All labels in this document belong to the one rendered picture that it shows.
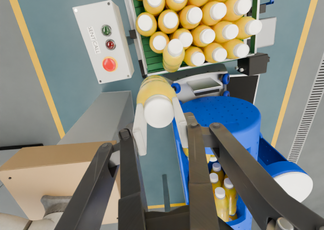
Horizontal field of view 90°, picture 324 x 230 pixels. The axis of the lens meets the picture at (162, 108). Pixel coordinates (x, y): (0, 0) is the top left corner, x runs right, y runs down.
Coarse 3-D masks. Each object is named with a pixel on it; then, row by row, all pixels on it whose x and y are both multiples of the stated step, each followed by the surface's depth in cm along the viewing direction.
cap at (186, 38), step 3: (183, 33) 46; (186, 33) 46; (189, 33) 46; (180, 36) 46; (183, 36) 46; (186, 36) 46; (189, 36) 46; (180, 39) 47; (183, 39) 47; (186, 39) 47; (189, 39) 47; (192, 39) 47; (183, 42) 47; (186, 42) 47; (189, 42) 47; (183, 45) 47; (186, 45) 47
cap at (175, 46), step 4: (172, 40) 42; (176, 40) 42; (168, 44) 42; (172, 44) 42; (176, 44) 42; (180, 44) 42; (168, 48) 42; (172, 48) 42; (176, 48) 42; (180, 48) 42; (172, 52) 42; (176, 52) 42; (180, 52) 43
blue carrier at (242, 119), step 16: (208, 96) 67; (224, 96) 64; (192, 112) 57; (208, 112) 55; (224, 112) 53; (240, 112) 51; (256, 112) 50; (176, 128) 52; (240, 128) 44; (256, 128) 46; (176, 144) 58; (256, 144) 49; (256, 160) 53; (240, 208) 84; (240, 224) 60
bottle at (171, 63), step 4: (164, 48) 46; (164, 52) 46; (168, 52) 44; (184, 52) 46; (164, 56) 47; (168, 56) 45; (172, 56) 45; (176, 56) 45; (180, 56) 45; (184, 56) 47; (164, 60) 49; (168, 60) 46; (172, 60) 46; (176, 60) 46; (180, 60) 47; (164, 64) 53; (168, 64) 49; (172, 64) 48; (176, 64) 48; (180, 64) 51; (164, 68) 58; (168, 68) 54; (172, 68) 53; (176, 68) 55
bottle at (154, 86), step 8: (144, 80) 34; (152, 80) 27; (160, 80) 27; (144, 88) 24; (152, 88) 23; (160, 88) 23; (168, 88) 24; (144, 96) 23; (152, 96) 22; (160, 96) 22; (168, 96) 23; (176, 96) 25; (136, 104) 26; (144, 104) 22
